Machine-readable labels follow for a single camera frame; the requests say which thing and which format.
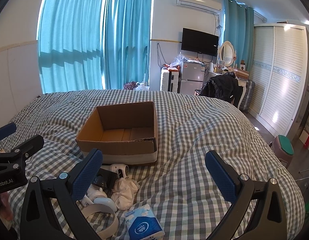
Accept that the silver fridge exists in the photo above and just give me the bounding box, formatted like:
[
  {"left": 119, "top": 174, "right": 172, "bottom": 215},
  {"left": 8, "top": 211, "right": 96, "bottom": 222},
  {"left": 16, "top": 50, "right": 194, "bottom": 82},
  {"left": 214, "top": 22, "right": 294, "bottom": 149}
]
[{"left": 179, "top": 61, "right": 207, "bottom": 95}]

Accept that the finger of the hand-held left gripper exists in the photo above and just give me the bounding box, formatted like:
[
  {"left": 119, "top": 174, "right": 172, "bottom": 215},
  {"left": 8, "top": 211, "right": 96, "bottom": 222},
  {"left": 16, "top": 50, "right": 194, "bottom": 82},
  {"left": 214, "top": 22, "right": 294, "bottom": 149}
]
[
  {"left": 0, "top": 134, "right": 45, "bottom": 166},
  {"left": 0, "top": 122, "right": 17, "bottom": 142}
]

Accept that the white plastic bag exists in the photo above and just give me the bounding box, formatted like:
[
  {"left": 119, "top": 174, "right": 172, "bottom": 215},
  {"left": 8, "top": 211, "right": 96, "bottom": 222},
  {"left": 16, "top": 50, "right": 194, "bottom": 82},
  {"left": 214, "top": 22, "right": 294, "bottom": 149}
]
[{"left": 133, "top": 81, "right": 150, "bottom": 91}]

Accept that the white air conditioner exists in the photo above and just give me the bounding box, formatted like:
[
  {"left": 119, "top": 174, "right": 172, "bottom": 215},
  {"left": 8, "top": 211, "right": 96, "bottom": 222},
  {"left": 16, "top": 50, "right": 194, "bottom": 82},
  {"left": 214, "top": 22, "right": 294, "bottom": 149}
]
[{"left": 176, "top": 0, "right": 223, "bottom": 13}]

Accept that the white labelled packet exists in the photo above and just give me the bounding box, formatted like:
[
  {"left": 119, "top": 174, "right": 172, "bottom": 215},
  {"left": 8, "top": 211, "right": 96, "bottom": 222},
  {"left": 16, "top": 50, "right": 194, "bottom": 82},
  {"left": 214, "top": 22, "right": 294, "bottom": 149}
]
[{"left": 124, "top": 204, "right": 166, "bottom": 240}]

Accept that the brown cardboard box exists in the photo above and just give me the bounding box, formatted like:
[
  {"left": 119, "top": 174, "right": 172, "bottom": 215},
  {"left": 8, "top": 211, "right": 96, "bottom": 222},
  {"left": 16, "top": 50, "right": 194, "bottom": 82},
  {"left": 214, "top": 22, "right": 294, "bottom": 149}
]
[{"left": 76, "top": 101, "right": 159, "bottom": 166}]

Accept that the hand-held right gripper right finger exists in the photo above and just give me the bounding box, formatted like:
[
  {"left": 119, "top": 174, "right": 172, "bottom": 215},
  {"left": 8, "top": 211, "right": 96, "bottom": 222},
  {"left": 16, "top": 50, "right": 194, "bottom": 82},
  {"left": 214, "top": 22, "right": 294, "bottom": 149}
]
[{"left": 205, "top": 150, "right": 287, "bottom": 240}]

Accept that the white oval mirror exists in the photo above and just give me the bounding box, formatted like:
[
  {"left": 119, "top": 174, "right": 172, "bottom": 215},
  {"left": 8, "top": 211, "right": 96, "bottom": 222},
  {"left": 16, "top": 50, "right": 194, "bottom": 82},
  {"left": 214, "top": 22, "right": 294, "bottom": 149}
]
[{"left": 218, "top": 41, "right": 236, "bottom": 68}]

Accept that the white headband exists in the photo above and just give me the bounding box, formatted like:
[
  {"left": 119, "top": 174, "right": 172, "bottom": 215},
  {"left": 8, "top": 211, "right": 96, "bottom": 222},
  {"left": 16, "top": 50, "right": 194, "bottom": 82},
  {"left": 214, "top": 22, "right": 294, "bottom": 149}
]
[{"left": 78, "top": 203, "right": 120, "bottom": 239}]

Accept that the light blue round case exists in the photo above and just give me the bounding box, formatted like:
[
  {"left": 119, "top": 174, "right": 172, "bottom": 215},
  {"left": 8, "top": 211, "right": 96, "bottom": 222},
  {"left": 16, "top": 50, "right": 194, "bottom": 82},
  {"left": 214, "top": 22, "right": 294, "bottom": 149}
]
[{"left": 93, "top": 197, "right": 117, "bottom": 212}]

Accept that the grey checked blanket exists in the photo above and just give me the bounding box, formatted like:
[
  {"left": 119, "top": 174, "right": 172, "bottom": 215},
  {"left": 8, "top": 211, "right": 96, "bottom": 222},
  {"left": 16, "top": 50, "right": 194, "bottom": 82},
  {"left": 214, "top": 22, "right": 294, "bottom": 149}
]
[{"left": 0, "top": 89, "right": 305, "bottom": 240}]

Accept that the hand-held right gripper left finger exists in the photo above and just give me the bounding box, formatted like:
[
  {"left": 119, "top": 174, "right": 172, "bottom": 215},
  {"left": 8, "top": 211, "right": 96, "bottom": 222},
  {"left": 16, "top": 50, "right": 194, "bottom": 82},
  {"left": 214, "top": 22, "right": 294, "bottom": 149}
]
[{"left": 19, "top": 148, "right": 103, "bottom": 240}]

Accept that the narrow teal curtain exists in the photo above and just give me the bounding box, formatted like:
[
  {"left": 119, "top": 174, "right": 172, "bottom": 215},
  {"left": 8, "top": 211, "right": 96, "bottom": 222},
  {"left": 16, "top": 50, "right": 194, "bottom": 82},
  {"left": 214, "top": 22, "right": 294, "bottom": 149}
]
[{"left": 224, "top": 0, "right": 254, "bottom": 80}]

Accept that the pink stool with green lid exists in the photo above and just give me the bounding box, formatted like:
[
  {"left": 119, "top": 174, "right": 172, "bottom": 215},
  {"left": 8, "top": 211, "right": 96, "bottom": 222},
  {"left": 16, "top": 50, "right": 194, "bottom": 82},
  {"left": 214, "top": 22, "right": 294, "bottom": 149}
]
[{"left": 271, "top": 134, "right": 294, "bottom": 169}]

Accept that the wide teal curtain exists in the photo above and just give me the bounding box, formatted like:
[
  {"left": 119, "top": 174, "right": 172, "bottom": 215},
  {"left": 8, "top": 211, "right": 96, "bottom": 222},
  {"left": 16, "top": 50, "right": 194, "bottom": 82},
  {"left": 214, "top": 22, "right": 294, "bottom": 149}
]
[{"left": 38, "top": 0, "right": 105, "bottom": 94}]

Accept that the black wall cable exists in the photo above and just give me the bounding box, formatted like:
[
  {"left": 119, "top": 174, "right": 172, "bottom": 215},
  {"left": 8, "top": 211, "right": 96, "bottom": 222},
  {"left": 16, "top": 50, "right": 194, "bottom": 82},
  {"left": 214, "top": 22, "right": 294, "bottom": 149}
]
[{"left": 157, "top": 43, "right": 163, "bottom": 68}]

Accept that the white cylindrical bottle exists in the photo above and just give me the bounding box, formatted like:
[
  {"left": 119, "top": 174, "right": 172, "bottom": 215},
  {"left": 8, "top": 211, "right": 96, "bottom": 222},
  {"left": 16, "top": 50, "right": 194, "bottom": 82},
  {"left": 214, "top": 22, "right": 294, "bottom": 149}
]
[{"left": 111, "top": 164, "right": 130, "bottom": 179}]

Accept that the dark round bowl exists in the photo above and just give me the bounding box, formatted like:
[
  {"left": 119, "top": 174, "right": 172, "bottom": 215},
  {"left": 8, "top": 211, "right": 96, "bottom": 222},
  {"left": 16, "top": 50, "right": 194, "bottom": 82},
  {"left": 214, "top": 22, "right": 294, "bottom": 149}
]
[{"left": 92, "top": 167, "right": 120, "bottom": 189}]

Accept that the grey suitcase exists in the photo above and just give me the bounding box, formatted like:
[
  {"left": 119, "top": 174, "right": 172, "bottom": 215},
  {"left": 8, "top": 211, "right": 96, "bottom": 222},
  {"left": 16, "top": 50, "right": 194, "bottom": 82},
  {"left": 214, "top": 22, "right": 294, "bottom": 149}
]
[{"left": 241, "top": 80, "right": 256, "bottom": 112}]

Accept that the white tube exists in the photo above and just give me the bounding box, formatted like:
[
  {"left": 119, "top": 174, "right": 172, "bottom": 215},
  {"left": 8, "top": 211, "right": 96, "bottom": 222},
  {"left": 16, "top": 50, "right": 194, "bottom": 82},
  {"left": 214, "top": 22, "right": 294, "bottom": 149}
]
[{"left": 78, "top": 187, "right": 107, "bottom": 207}]

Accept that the white cloth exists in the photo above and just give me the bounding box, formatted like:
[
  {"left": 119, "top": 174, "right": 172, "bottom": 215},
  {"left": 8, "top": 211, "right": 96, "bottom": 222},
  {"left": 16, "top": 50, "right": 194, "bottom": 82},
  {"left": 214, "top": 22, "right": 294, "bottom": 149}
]
[{"left": 111, "top": 177, "right": 140, "bottom": 210}]

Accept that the black jacket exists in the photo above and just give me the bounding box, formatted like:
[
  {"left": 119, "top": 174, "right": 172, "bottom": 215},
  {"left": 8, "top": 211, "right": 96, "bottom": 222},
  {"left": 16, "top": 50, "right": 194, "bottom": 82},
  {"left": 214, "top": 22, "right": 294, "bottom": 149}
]
[{"left": 200, "top": 72, "right": 241, "bottom": 103}]

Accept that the white slatted wardrobe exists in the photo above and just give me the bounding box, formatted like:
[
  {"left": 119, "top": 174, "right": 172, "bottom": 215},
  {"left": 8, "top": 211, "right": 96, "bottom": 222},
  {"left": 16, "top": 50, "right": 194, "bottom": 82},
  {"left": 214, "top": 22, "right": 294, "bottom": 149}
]
[{"left": 245, "top": 24, "right": 309, "bottom": 138}]

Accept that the white suitcase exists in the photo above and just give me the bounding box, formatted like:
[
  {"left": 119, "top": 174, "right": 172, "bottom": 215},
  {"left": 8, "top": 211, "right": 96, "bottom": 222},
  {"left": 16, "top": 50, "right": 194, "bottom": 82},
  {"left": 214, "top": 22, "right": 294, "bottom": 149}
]
[{"left": 160, "top": 69, "right": 180, "bottom": 93}]

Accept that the white dressing table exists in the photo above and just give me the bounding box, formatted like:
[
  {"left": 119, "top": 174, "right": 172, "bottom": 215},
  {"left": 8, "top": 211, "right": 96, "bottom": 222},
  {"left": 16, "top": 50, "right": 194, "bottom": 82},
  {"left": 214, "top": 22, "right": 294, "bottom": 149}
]
[{"left": 207, "top": 66, "right": 250, "bottom": 110}]

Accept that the black wall television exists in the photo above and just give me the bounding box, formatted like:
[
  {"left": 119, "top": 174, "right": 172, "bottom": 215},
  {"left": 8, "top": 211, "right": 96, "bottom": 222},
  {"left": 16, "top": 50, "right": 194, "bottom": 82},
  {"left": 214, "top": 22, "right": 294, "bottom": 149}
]
[{"left": 181, "top": 28, "right": 219, "bottom": 57}]

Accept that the clear plastic bag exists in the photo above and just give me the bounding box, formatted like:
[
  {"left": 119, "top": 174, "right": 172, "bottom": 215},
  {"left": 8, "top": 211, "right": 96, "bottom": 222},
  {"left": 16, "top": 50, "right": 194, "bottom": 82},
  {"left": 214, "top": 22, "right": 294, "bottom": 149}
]
[{"left": 171, "top": 52, "right": 189, "bottom": 67}]

